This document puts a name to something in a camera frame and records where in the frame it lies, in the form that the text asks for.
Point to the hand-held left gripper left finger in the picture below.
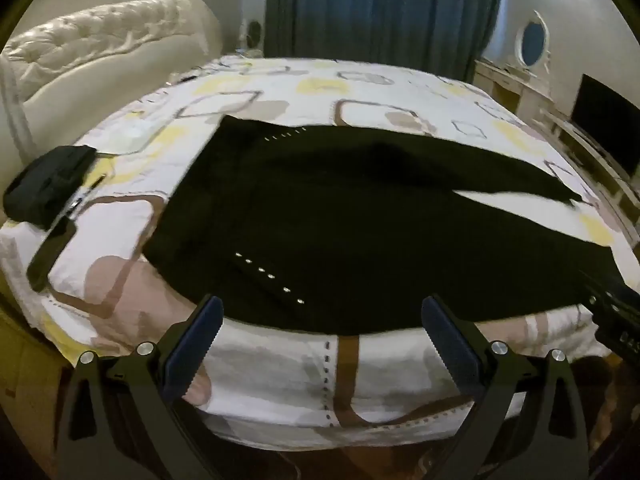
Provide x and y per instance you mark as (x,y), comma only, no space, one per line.
(195,345)

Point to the printed bed cover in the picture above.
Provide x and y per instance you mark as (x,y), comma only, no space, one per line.
(280,375)

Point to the black pants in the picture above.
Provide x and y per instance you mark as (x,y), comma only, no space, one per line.
(325,210)

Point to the blue curtain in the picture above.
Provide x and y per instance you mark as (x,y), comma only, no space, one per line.
(375,20)

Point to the white tufted headboard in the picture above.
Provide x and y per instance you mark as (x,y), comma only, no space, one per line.
(100,40)

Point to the oval white-framed mirror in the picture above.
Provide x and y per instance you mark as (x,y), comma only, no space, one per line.
(533,42)

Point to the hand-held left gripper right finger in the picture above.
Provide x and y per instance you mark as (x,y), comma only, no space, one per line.
(450,350)

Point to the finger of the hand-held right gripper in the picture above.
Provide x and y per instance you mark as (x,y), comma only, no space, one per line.
(617,310)

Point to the flat screen television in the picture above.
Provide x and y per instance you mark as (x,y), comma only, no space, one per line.
(605,115)

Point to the cream dresser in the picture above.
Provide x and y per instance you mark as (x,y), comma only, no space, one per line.
(520,92)

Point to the cream television cabinet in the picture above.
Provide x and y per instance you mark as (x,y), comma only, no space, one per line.
(590,155)

